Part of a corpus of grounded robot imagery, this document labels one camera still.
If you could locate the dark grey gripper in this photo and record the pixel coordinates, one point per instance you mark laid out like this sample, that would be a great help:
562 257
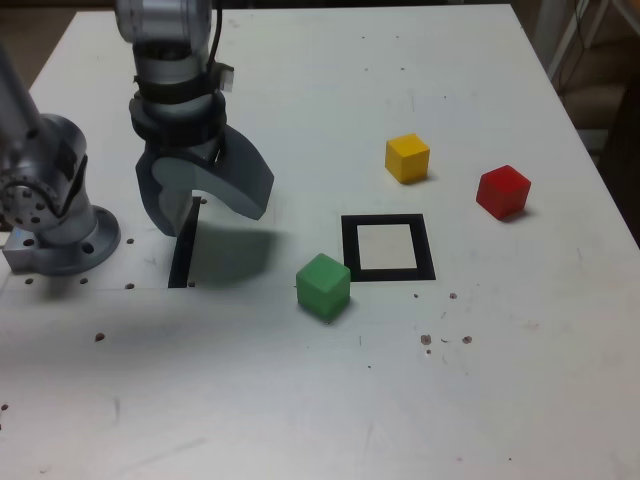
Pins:
185 150

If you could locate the green cube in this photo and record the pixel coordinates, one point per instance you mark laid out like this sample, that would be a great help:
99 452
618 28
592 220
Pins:
322 290

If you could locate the yellow cube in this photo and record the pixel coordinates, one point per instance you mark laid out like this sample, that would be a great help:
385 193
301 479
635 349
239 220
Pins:
407 160

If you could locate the red cube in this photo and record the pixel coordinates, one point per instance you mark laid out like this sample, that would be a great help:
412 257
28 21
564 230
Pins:
502 192

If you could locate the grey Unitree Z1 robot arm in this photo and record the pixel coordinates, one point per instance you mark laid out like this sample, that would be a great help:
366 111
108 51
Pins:
50 140

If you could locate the black tape square outline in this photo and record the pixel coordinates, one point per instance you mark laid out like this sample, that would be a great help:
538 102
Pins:
350 245

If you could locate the black tape strip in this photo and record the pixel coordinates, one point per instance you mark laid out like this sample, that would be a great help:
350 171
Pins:
182 255

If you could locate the small gripper camera box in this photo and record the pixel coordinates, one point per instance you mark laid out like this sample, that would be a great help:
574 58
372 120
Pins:
228 80

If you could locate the white frame furniture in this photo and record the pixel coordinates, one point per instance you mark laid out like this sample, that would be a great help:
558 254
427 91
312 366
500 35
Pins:
565 40

